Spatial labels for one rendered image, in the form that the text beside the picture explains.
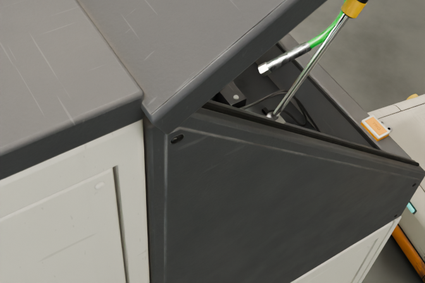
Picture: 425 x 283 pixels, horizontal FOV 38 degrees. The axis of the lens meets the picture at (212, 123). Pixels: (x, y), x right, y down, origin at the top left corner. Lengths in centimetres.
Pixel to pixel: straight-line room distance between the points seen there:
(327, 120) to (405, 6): 185
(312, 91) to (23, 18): 85
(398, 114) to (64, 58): 178
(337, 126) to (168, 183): 72
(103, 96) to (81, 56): 5
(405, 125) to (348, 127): 93
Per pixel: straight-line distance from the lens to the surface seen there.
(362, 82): 266
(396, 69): 277
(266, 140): 67
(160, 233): 70
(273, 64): 105
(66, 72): 51
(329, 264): 126
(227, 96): 118
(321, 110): 131
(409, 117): 221
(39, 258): 61
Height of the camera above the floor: 187
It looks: 51 degrees down
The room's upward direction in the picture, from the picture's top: 6 degrees clockwise
